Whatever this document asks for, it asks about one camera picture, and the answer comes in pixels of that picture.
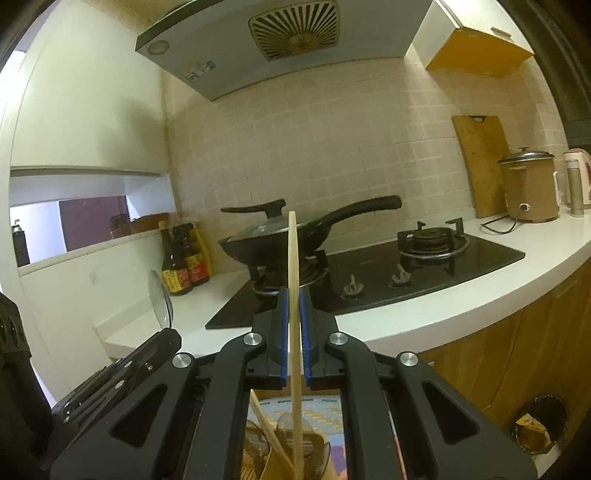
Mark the dark soy sauce bottle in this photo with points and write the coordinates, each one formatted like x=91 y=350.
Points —
x=174 y=269

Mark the white upper cabinet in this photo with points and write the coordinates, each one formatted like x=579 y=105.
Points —
x=474 y=36

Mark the grey range hood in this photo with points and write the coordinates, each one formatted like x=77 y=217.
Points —
x=219 y=47

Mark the beige plastic utensil basket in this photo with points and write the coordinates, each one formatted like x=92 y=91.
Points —
x=268 y=448

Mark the brown rice cooker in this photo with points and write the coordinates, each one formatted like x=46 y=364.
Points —
x=531 y=186

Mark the trash bin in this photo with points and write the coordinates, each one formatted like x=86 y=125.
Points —
x=539 y=424

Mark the black wok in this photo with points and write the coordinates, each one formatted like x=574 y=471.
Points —
x=314 y=230

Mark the black gas stove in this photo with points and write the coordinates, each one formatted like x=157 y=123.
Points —
x=418 y=262

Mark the wooden cutting board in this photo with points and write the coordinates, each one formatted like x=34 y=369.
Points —
x=483 y=144

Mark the wooden chopstick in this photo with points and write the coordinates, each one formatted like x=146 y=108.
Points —
x=293 y=284
x=288 y=466

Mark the black wok lid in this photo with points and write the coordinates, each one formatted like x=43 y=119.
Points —
x=258 y=216

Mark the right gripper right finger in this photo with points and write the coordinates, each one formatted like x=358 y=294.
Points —
x=402 y=420

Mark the clear plastic spoon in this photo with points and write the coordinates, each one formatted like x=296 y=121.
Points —
x=160 y=300
x=316 y=451

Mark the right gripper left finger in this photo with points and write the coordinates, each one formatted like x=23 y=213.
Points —
x=187 y=419

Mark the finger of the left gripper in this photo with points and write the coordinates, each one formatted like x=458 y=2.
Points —
x=144 y=360

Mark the white countertop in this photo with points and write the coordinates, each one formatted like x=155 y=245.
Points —
x=554 y=250

